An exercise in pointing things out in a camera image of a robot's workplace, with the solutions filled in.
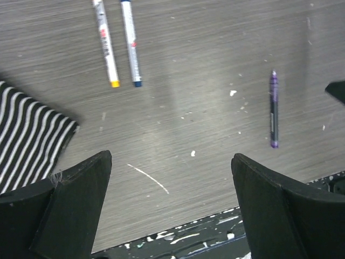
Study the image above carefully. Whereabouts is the white pen blue end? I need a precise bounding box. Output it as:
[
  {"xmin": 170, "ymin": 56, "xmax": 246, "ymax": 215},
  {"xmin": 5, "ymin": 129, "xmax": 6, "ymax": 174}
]
[{"xmin": 121, "ymin": 0, "xmax": 142, "ymax": 87}]

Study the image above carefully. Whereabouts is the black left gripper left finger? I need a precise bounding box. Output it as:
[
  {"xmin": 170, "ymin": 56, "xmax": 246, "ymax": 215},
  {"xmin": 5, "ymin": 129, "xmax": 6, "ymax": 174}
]
[{"xmin": 1, "ymin": 151, "xmax": 112, "ymax": 258}]

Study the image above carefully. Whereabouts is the purple gel pen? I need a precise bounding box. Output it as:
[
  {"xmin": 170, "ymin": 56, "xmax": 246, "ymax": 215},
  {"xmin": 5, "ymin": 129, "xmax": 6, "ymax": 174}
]
[{"xmin": 270, "ymin": 70, "xmax": 279, "ymax": 148}]

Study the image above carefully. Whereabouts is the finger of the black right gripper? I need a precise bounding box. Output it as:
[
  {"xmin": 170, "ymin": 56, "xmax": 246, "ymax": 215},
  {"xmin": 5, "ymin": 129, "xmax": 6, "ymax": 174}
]
[{"xmin": 325, "ymin": 80, "xmax": 345, "ymax": 105}]

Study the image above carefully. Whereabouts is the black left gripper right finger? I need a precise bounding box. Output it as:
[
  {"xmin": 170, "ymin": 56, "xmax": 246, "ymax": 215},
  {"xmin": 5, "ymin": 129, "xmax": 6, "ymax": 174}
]
[{"xmin": 231, "ymin": 153, "xmax": 344, "ymax": 258}]

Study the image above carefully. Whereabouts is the white pen yellow end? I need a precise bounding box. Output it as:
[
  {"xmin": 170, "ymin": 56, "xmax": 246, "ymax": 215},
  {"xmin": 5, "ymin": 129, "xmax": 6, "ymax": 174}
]
[{"xmin": 93, "ymin": 0, "xmax": 120, "ymax": 88}]

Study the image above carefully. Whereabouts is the black white striped cloth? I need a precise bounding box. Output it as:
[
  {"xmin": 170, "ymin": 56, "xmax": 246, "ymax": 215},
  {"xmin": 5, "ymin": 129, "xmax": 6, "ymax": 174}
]
[{"xmin": 1, "ymin": 81, "xmax": 79, "ymax": 193}]

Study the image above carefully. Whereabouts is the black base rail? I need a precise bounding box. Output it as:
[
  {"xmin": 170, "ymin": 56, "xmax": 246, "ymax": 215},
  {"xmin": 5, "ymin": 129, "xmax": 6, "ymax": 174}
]
[{"xmin": 91, "ymin": 172, "xmax": 345, "ymax": 259}]

